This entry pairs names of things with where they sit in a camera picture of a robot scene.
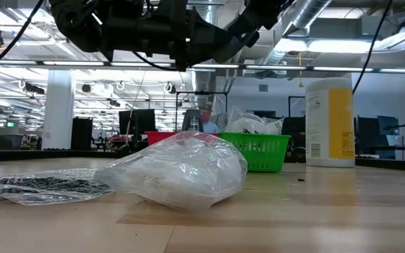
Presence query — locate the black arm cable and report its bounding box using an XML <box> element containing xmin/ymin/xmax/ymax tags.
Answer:
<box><xmin>351</xmin><ymin>0</ymin><xmax>394</xmax><ymax>95</ymax></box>
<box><xmin>0</xmin><ymin>0</ymin><xmax>46</xmax><ymax>77</ymax></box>

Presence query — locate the yellow hanging cord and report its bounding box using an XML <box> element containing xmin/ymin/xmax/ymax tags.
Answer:
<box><xmin>296</xmin><ymin>51</ymin><xmax>304</xmax><ymax>89</ymax></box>

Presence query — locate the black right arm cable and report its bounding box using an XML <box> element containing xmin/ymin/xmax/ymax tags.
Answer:
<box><xmin>351</xmin><ymin>0</ymin><xmax>394</xmax><ymax>95</ymax></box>

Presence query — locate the person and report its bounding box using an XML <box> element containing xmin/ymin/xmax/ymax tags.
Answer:
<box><xmin>200</xmin><ymin>106</ymin><xmax>220</xmax><ymax>134</ymax></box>

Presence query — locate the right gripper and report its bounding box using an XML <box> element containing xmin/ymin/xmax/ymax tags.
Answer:
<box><xmin>213</xmin><ymin>0</ymin><xmax>297</xmax><ymax>65</ymax></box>

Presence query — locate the clear bag with black item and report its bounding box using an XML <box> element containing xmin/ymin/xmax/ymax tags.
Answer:
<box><xmin>0</xmin><ymin>167</ymin><xmax>115</xmax><ymax>207</ymax></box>

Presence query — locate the red plastic basket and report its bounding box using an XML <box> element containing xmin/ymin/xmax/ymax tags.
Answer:
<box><xmin>144</xmin><ymin>131</ymin><xmax>221</xmax><ymax>147</ymax></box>

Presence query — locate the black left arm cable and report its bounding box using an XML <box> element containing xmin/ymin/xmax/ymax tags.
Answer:
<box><xmin>0</xmin><ymin>0</ymin><xmax>46</xmax><ymax>77</ymax></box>

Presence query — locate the green plastic basket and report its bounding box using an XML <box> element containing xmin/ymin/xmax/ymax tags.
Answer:
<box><xmin>218</xmin><ymin>131</ymin><xmax>292</xmax><ymax>174</ymax></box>

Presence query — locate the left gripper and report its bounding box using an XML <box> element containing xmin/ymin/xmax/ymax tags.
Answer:
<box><xmin>100</xmin><ymin>0</ymin><xmax>236</xmax><ymax>72</ymax></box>

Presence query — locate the black computer monitor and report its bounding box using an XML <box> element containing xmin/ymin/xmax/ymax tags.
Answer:
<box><xmin>118</xmin><ymin>108</ymin><xmax>157</xmax><ymax>136</ymax></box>

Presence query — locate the white yellow wipes canister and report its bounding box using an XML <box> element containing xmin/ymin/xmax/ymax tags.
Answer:
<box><xmin>304</xmin><ymin>77</ymin><xmax>356</xmax><ymax>169</ymax></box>

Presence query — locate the white pillar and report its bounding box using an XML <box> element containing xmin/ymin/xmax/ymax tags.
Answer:
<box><xmin>41</xmin><ymin>69</ymin><xmax>77</xmax><ymax>151</ymax></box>

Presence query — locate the black cabinet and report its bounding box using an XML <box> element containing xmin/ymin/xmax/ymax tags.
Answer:
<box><xmin>70</xmin><ymin>117</ymin><xmax>94</xmax><ymax>152</ymax></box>

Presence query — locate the black metal stand frame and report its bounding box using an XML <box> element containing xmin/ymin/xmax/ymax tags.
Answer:
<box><xmin>174</xmin><ymin>90</ymin><xmax>229</xmax><ymax>134</ymax></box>

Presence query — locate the clear bag of cotton balls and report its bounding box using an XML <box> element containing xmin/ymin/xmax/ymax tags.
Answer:
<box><xmin>94</xmin><ymin>131</ymin><xmax>249</xmax><ymax>214</ymax></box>
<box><xmin>265</xmin><ymin>117</ymin><xmax>285</xmax><ymax>136</ymax></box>
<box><xmin>224</xmin><ymin>105</ymin><xmax>272</xmax><ymax>136</ymax></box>

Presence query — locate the dark desk monitor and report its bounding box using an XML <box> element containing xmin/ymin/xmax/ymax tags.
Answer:
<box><xmin>356</xmin><ymin>115</ymin><xmax>401</xmax><ymax>160</ymax></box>

